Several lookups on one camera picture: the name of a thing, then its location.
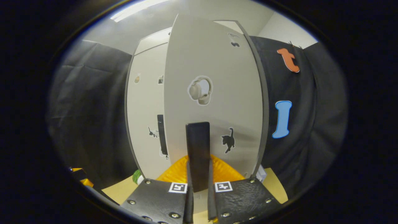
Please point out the white double-door shoe cabinet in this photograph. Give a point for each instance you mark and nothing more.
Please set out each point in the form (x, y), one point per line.
(265, 102)

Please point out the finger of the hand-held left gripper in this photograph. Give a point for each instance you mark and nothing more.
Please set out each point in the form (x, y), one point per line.
(81, 177)

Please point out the black backdrop cloth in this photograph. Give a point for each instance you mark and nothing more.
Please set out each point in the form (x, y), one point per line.
(93, 109)

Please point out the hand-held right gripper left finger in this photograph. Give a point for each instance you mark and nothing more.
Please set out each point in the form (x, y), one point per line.
(155, 199)

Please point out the white shoe cabinet door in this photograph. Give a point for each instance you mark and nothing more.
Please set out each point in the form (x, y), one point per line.
(146, 102)
(217, 62)

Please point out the green round object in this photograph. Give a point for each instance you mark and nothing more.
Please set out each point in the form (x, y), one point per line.
(137, 176)

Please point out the white printed box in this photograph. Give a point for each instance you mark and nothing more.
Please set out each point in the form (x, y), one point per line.
(261, 174)

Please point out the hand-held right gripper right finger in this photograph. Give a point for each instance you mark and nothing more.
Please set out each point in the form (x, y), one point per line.
(242, 199)

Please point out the white cabinet drawer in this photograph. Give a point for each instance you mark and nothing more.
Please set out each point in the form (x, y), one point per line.
(152, 42)

